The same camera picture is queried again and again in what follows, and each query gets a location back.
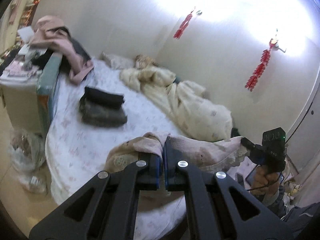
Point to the folded black garment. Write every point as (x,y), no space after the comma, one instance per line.
(102,98)

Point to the cream quilt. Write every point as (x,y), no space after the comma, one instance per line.
(185,103)

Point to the right hand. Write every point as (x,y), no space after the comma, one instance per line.
(265,183)

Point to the clear plastic bag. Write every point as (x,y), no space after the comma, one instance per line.
(26,152)

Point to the pink coat pile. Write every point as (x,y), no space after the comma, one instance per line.
(51,33)

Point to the white side cabinet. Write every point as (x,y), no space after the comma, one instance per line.
(20,100)

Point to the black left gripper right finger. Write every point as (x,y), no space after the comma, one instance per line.
(217,206)

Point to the red hanging ornament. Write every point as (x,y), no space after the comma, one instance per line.
(264,60)
(183,26)

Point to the pink bear-print pants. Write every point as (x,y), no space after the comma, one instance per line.
(208,156)

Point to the floral pillow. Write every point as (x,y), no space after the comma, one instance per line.
(117,62)

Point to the red hanging ornament far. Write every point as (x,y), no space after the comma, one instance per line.
(183,26)

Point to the floral bed sheet mattress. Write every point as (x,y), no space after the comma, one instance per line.
(76,151)

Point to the red hanging ornament near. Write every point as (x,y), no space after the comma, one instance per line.
(264,60)

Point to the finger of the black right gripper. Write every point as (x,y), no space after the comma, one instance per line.
(247,143)

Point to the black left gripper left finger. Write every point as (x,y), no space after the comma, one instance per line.
(105,207)

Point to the folded dark grey garment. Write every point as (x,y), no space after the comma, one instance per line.
(101,116)

